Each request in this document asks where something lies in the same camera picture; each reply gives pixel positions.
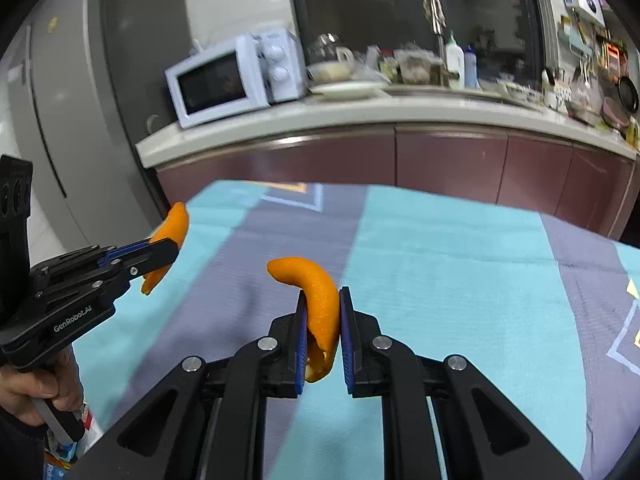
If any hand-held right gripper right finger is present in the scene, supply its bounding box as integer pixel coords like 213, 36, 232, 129
339, 287, 583, 480

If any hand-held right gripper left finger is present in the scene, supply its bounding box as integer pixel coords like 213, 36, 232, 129
75, 290, 309, 480

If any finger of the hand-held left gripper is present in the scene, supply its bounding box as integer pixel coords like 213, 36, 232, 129
107, 248, 179, 281
97, 238, 181, 267

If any orange peel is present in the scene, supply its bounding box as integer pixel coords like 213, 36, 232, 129
141, 202, 190, 297
266, 256, 341, 383

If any person's left forearm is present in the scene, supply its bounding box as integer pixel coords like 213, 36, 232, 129
0, 407, 48, 480

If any person's left hand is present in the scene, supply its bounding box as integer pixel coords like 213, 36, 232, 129
0, 346, 86, 427

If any teal grey printed tablecloth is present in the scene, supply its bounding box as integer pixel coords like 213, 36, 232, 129
65, 180, 640, 480

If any blue white packet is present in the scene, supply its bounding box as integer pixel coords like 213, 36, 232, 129
42, 402, 103, 480

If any grey refrigerator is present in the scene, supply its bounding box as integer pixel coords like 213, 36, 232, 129
0, 0, 193, 266

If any white microwave oven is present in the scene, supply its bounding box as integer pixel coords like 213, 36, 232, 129
165, 27, 307, 129

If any mauve base cabinet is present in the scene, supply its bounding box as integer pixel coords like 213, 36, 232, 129
155, 122, 640, 241

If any white kitchen counter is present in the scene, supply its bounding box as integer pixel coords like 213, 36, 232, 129
136, 85, 640, 171

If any clear food container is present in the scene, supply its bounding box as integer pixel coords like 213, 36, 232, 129
306, 60, 351, 83

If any white plate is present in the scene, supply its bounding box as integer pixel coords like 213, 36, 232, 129
309, 80, 383, 99

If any glass jar with lid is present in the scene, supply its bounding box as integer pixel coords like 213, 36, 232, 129
306, 34, 341, 63

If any clear plastic tub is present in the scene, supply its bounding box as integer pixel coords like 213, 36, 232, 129
397, 50, 443, 85

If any white soap bottle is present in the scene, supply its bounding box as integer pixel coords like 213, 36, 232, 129
445, 30, 466, 88

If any blue bottle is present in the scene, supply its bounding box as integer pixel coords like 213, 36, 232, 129
464, 45, 479, 88

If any white utensil holder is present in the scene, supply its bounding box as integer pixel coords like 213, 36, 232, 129
542, 67, 571, 111

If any dark sliding window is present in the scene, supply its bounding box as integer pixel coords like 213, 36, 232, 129
287, 0, 551, 86

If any metal kitchen faucet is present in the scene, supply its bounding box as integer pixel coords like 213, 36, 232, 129
421, 0, 447, 36

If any black frying pan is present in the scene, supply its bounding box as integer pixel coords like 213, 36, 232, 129
617, 77, 640, 113

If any teal wall rack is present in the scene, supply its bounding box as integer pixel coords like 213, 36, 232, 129
570, 15, 601, 56

